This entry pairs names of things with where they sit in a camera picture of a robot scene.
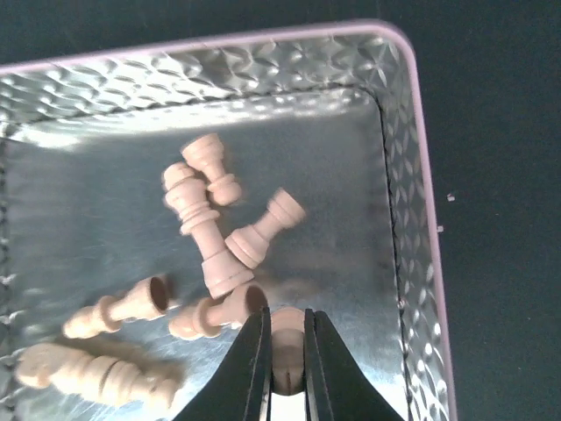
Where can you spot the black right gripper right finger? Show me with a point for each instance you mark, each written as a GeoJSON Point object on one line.
{"type": "Point", "coordinates": [334, 385]}

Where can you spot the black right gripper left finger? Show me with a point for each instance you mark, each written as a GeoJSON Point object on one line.
{"type": "Point", "coordinates": [240, 389]}

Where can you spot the pink tin with light pieces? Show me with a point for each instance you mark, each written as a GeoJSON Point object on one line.
{"type": "Point", "coordinates": [331, 113]}

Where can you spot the light wooden bishop lying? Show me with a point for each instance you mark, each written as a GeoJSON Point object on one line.
{"type": "Point", "coordinates": [147, 300]}

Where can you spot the light wooden rook piece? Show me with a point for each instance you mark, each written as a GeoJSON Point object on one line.
{"type": "Point", "coordinates": [250, 243]}

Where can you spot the light wooden queen lying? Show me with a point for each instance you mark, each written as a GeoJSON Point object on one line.
{"type": "Point", "coordinates": [100, 379]}

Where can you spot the light wooden king piece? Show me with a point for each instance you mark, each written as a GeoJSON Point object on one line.
{"type": "Point", "coordinates": [185, 194]}

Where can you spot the light wooden pawn in tin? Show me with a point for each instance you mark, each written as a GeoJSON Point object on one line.
{"type": "Point", "coordinates": [206, 155]}

